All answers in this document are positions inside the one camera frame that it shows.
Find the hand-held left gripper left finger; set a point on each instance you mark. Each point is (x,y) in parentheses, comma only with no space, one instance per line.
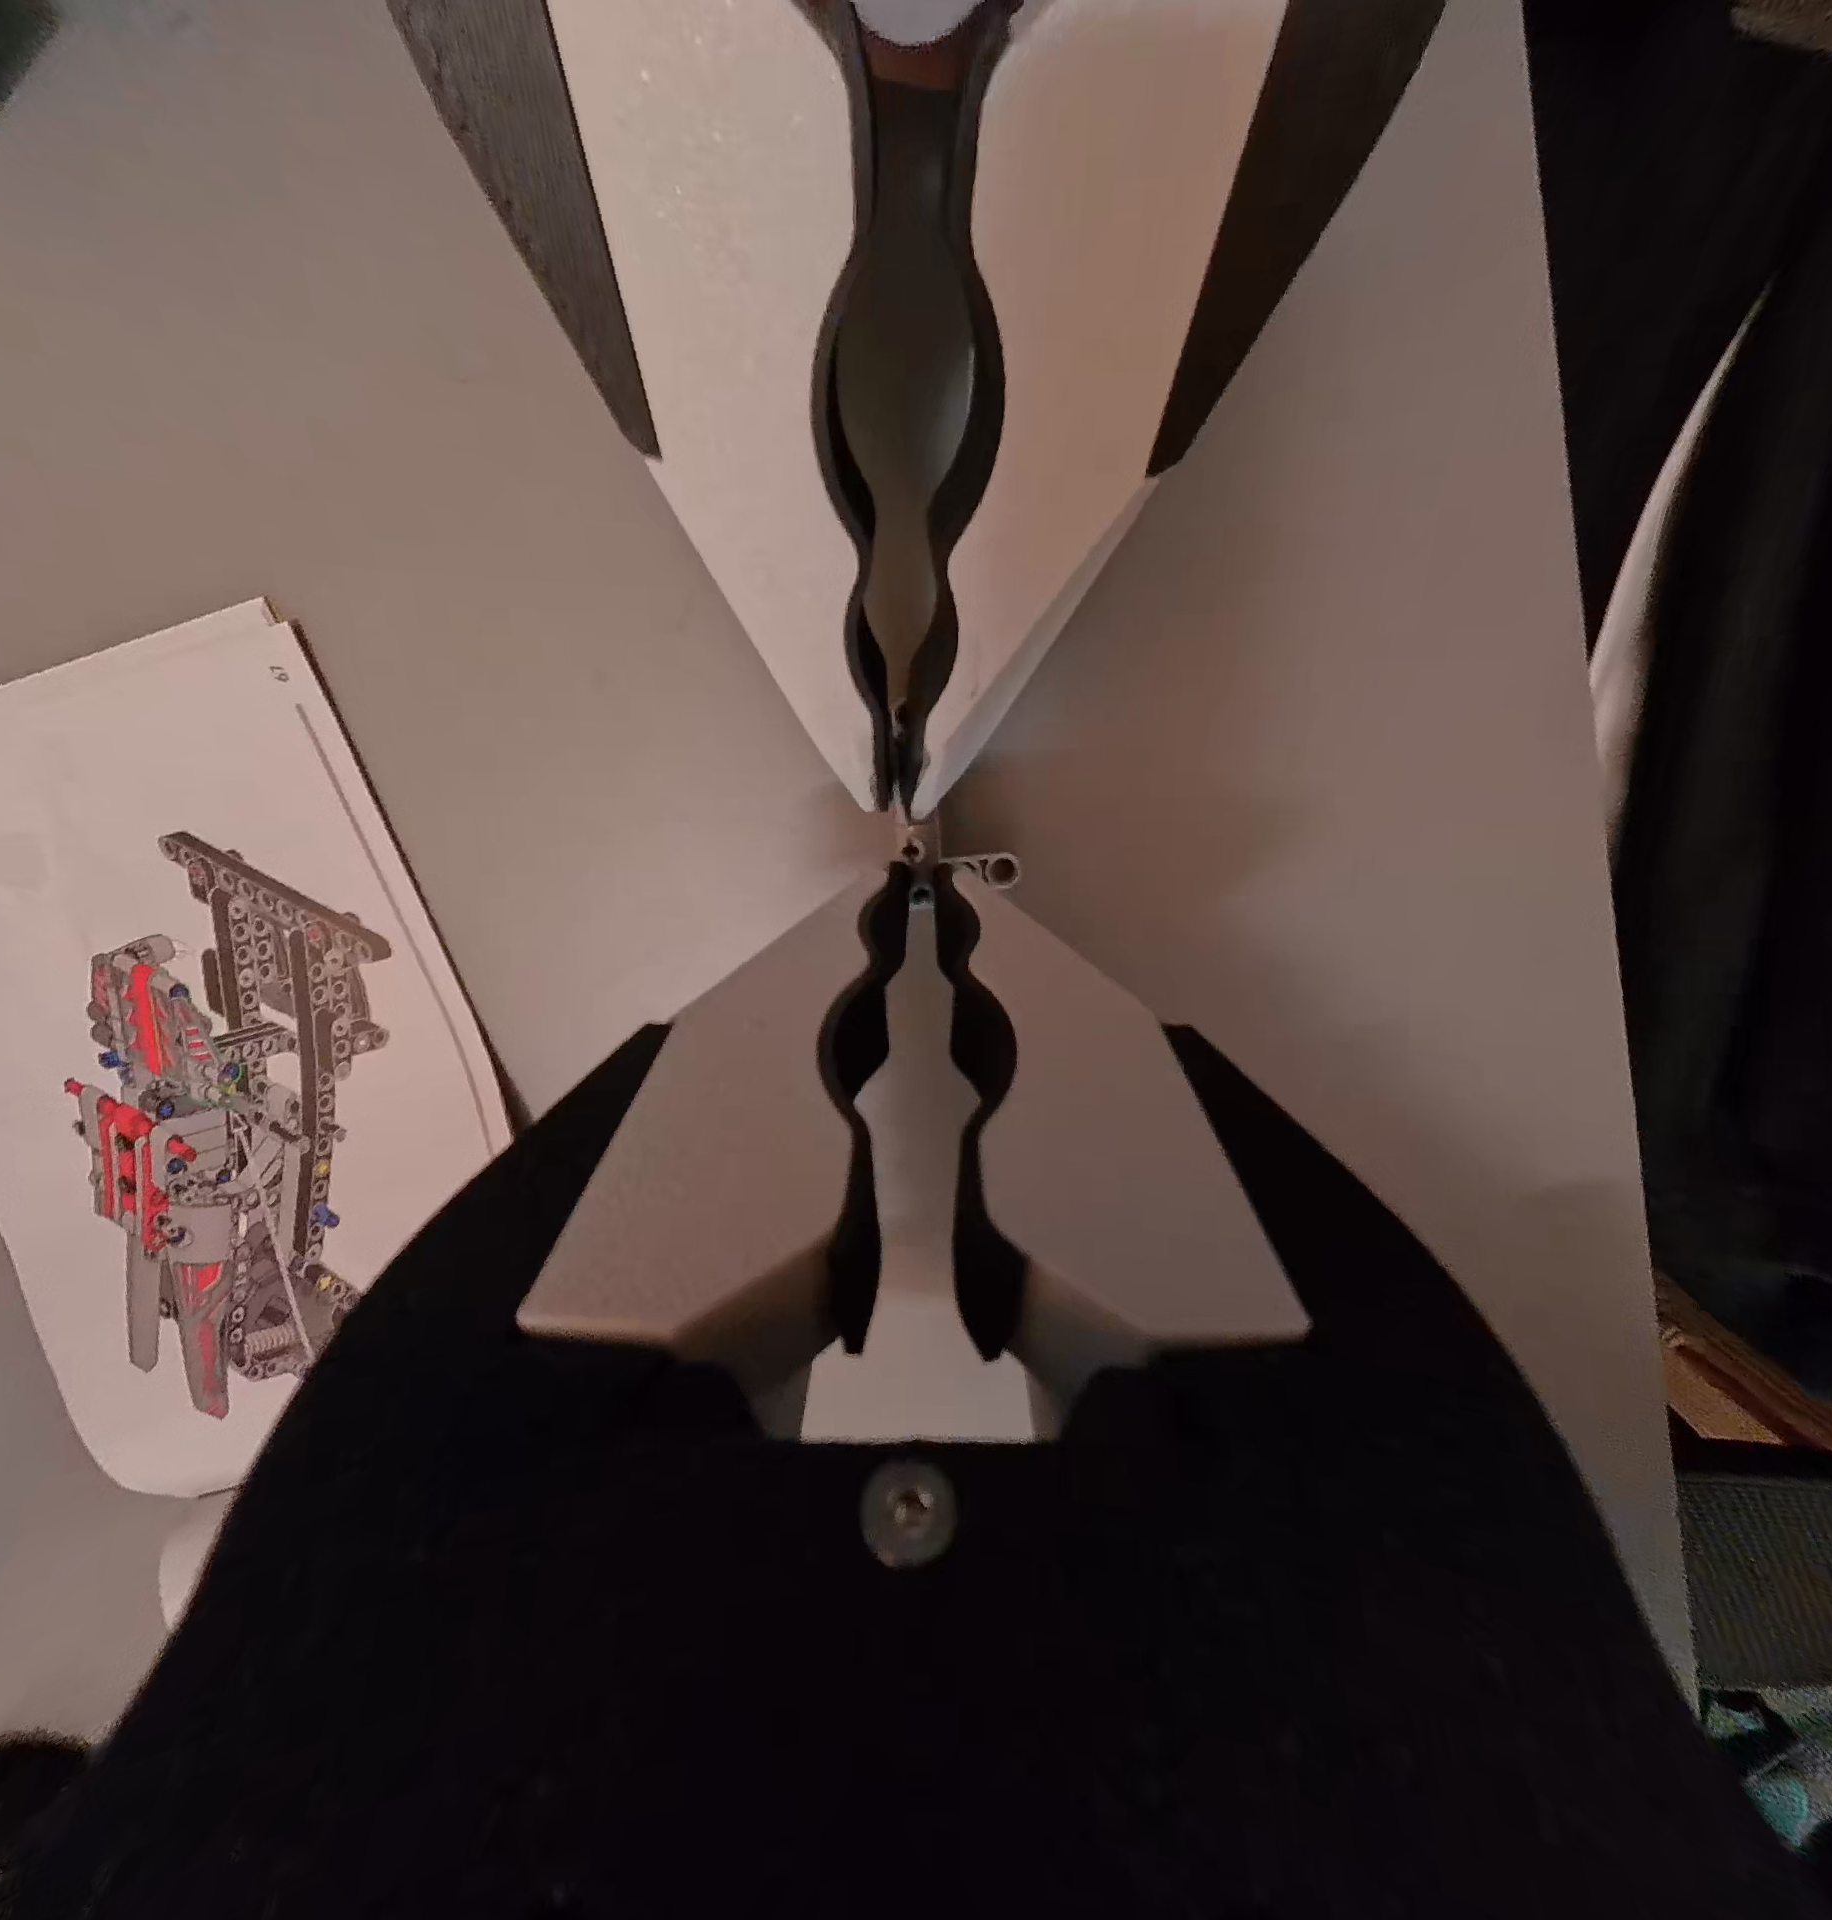
(677,1185)

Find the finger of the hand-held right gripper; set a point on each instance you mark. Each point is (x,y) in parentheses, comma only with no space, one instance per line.
(1111,254)
(707,254)

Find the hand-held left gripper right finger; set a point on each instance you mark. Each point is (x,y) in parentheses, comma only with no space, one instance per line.
(1141,1185)

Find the grey toy brick beam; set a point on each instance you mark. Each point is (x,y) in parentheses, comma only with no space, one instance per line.
(984,867)

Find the brown wooden furniture part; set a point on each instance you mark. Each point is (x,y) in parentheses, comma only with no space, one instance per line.
(1741,1380)

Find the white curved chair part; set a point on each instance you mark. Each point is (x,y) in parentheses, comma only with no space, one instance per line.
(1625,675)

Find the toy brick instruction booklet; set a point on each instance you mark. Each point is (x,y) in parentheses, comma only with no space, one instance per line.
(47,931)

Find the teal cloth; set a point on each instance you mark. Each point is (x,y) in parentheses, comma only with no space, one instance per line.
(1809,1771)

